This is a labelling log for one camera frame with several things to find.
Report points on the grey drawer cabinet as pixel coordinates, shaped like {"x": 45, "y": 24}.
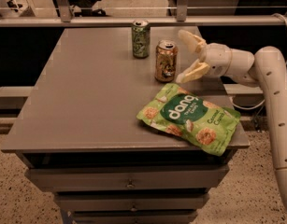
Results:
{"x": 80, "y": 138}

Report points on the green soda can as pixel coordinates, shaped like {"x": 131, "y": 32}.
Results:
{"x": 141, "y": 31}

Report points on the orange soda can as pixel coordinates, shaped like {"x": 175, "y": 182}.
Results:
{"x": 166, "y": 60}

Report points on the green dang chips bag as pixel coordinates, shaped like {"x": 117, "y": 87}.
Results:
{"x": 176, "y": 111}

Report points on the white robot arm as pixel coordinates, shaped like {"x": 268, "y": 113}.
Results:
{"x": 266, "y": 69}

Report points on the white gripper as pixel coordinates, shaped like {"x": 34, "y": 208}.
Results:
{"x": 219, "y": 60}

